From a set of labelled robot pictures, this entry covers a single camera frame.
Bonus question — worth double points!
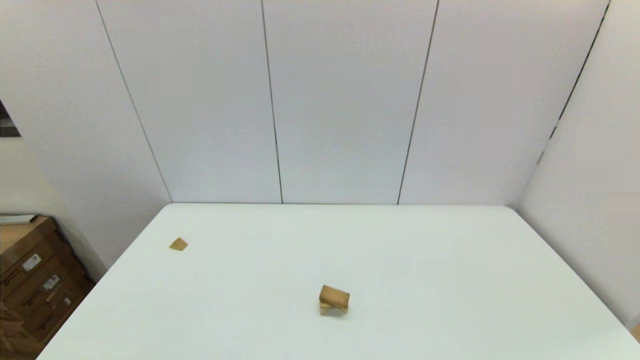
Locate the rectangular wooden building block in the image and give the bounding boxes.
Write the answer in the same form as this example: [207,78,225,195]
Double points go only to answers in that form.
[319,284,351,311]

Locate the arched wooden building block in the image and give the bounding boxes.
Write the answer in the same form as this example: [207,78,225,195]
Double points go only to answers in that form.
[320,301,349,317]

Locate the stacked cardboard boxes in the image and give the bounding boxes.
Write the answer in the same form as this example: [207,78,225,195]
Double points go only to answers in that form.
[0,216,96,346]

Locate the small plain cardboard box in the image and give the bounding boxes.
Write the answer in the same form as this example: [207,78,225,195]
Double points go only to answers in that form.
[0,300,43,359]

